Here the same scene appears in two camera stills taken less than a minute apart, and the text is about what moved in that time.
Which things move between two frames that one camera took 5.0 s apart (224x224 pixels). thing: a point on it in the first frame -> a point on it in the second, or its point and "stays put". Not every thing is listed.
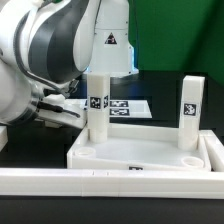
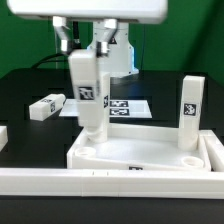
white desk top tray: (139, 146) stays put
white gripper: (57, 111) -> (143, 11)
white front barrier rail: (113, 183) stays put
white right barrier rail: (214, 150) stays put
